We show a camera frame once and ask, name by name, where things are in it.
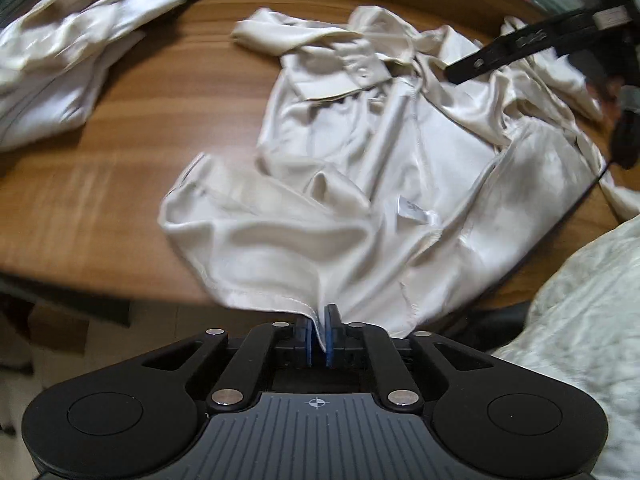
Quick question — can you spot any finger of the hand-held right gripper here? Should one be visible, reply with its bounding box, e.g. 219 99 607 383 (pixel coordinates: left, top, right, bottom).
444 7 598 85

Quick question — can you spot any cream satin shirt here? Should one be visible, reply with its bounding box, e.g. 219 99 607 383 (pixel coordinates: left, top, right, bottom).
159 5 640 356

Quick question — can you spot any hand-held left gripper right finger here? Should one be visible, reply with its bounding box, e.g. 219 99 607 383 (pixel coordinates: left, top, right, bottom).
325 304 499 413

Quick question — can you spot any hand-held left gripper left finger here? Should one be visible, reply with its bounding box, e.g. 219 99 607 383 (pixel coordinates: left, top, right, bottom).
140 316 317 413

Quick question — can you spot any white quilted cloth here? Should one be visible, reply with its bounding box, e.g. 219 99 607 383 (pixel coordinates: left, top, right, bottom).
492 212 640 480

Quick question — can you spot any cardboard box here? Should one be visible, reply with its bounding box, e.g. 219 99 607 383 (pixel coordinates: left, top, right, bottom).
27 300 91 356

